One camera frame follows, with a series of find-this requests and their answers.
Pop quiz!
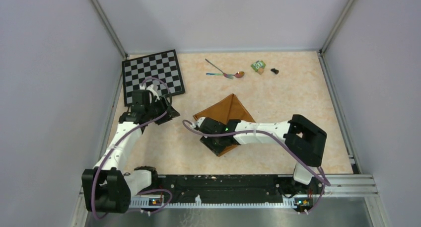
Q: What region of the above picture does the iridescent metal fork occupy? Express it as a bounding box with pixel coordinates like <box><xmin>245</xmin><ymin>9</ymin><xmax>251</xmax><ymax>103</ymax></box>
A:
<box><xmin>205</xmin><ymin>59</ymin><xmax>234</xmax><ymax>79</ymax></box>

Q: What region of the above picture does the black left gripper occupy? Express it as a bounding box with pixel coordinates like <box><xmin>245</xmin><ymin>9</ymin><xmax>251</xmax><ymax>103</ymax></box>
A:
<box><xmin>145</xmin><ymin>94</ymin><xmax>180</xmax><ymax>125</ymax></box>

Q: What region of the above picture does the black white checkerboard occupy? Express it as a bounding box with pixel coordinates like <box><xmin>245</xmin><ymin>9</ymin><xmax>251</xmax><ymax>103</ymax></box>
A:
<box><xmin>122</xmin><ymin>50</ymin><xmax>186</xmax><ymax>107</ymax></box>

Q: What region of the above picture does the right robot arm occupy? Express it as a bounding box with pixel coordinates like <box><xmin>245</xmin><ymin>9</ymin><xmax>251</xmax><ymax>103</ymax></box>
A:
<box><xmin>192</xmin><ymin>114</ymin><xmax>330</xmax><ymax>193</ymax></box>

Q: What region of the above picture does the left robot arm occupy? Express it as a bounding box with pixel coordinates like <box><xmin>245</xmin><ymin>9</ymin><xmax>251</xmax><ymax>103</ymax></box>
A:
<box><xmin>81</xmin><ymin>85</ymin><xmax>180</xmax><ymax>213</ymax></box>

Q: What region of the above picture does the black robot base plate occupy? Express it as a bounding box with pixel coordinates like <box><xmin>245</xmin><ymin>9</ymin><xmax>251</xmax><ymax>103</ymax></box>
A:
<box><xmin>128</xmin><ymin>174</ymin><xmax>325</xmax><ymax>205</ymax></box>

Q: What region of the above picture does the iridescent metal spoon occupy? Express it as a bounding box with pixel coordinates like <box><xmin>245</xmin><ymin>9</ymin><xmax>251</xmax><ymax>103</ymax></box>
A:
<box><xmin>206</xmin><ymin>71</ymin><xmax>245</xmax><ymax>79</ymax></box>

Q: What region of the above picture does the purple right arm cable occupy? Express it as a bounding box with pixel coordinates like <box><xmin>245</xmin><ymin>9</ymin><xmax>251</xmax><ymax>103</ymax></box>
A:
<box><xmin>182</xmin><ymin>120</ymin><xmax>332</xmax><ymax>215</ymax></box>

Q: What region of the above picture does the aluminium frame rail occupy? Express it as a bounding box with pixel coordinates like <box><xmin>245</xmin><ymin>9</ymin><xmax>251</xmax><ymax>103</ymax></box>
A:
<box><xmin>78</xmin><ymin>174</ymin><xmax>379</xmax><ymax>210</ymax></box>

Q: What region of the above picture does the green numbered wooden block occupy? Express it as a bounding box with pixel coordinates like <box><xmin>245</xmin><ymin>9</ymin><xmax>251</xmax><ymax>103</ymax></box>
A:
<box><xmin>251</xmin><ymin>60</ymin><xmax>266</xmax><ymax>75</ymax></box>

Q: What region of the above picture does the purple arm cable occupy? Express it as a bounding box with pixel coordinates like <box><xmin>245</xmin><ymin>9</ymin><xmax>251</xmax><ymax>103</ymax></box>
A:
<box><xmin>182</xmin><ymin>120</ymin><xmax>332</xmax><ymax>215</ymax></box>
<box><xmin>91</xmin><ymin>76</ymin><xmax>173</xmax><ymax>220</ymax></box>

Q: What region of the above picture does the brown cloth napkin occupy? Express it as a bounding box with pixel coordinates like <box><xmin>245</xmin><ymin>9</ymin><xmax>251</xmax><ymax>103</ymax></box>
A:
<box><xmin>193</xmin><ymin>93</ymin><xmax>256</xmax><ymax>157</ymax></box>

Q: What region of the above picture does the small black object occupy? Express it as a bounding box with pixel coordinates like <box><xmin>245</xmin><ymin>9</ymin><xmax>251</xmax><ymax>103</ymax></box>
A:
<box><xmin>271</xmin><ymin>68</ymin><xmax>279</xmax><ymax>75</ymax></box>

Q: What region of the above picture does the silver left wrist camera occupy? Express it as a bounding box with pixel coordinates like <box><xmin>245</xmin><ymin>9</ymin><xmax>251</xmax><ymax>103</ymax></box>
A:
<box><xmin>140</xmin><ymin>84</ymin><xmax>160</xmax><ymax>99</ymax></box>

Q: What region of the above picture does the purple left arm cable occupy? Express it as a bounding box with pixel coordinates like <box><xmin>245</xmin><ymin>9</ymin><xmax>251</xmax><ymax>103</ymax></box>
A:
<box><xmin>91</xmin><ymin>76</ymin><xmax>173</xmax><ymax>220</ymax></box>

